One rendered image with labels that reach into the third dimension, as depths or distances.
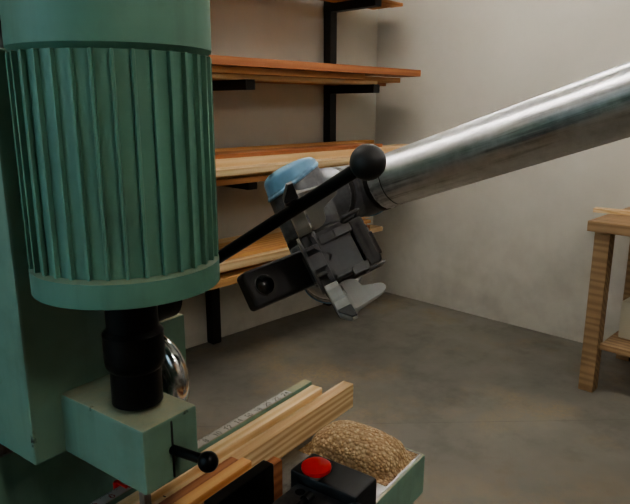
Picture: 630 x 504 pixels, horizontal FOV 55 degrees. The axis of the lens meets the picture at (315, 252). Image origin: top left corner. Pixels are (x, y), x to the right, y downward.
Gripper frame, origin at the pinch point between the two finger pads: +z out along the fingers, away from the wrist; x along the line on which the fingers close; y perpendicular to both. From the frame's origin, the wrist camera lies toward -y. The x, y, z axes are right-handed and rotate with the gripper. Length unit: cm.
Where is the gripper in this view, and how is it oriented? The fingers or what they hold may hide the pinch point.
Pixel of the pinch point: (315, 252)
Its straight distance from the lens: 61.0
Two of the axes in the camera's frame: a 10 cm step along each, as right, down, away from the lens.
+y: 9.0, -4.4, 0.4
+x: 4.4, 8.9, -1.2
